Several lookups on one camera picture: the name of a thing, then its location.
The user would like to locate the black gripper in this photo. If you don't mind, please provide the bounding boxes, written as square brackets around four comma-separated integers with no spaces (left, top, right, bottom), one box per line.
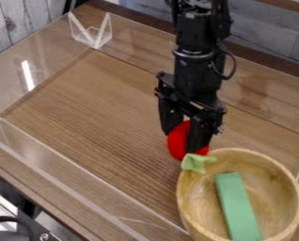
[155,72,227,153]

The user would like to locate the red plush fruit green leaf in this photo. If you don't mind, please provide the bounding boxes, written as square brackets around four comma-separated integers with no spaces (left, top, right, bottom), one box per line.
[167,120,218,175]

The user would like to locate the wooden bowl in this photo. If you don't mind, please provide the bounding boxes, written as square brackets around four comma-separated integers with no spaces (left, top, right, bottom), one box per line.
[176,148,299,241]

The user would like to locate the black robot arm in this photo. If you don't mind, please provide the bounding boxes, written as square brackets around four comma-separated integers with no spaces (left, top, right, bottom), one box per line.
[156,0,234,153]

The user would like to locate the green rectangular block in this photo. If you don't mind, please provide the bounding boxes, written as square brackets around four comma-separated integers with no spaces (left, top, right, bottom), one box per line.
[215,172,263,241]

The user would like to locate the clear acrylic enclosure wall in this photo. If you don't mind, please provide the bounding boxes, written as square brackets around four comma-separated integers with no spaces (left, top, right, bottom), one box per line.
[0,17,299,241]

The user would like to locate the clear acrylic corner bracket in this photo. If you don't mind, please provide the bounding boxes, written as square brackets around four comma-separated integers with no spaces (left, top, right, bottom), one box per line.
[68,12,113,49]

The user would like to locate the black metal bracket bottom left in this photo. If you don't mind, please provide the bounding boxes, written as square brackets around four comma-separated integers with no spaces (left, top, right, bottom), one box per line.
[16,210,61,241]

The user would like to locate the black cable bottom left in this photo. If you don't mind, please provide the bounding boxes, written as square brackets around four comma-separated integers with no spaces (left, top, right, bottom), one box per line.
[0,215,20,226]

